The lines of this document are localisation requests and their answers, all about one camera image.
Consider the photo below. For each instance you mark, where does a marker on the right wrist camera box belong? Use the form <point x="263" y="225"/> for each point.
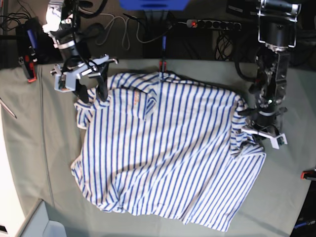
<point x="65" y="82"/>

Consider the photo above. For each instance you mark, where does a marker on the red clamp top centre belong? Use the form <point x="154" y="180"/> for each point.
<point x="162" y="65"/>

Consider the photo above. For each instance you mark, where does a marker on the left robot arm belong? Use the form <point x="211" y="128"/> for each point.
<point x="277" y="29"/>

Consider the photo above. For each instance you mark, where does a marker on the grey-green table cloth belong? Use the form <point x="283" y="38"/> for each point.
<point x="42" y="140"/>

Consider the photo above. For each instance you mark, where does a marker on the red clamp right edge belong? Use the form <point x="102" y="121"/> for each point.
<point x="309" y="175"/>

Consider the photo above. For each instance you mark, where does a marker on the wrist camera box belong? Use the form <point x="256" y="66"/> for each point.
<point x="278" y="141"/>
<point x="65" y="82"/>

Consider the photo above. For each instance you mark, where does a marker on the white power strip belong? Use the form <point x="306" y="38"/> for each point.
<point x="214" y="25"/>

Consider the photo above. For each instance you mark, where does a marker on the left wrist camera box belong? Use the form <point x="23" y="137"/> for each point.
<point x="278" y="141"/>

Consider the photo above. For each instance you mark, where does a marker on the red clamp left corner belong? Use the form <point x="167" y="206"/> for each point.
<point x="28" y="67"/>

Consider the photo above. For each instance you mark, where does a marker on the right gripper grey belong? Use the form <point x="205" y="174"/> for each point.
<point x="97" y="67"/>

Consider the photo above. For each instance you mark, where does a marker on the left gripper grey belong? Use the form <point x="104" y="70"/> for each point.
<point x="264" y="124"/>

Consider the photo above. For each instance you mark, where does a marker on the blue striped white t-shirt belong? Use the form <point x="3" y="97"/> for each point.
<point x="166" y="146"/>

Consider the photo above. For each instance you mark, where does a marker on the black flat boxes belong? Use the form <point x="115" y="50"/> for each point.
<point x="242" y="8"/>

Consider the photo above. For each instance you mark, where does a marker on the white box corner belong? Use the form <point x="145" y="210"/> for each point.
<point x="38" y="224"/>

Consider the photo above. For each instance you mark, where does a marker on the blue plastic block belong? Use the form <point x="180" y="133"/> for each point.
<point x="153" y="4"/>

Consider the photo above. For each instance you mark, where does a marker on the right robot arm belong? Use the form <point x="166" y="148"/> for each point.
<point x="63" y="18"/>

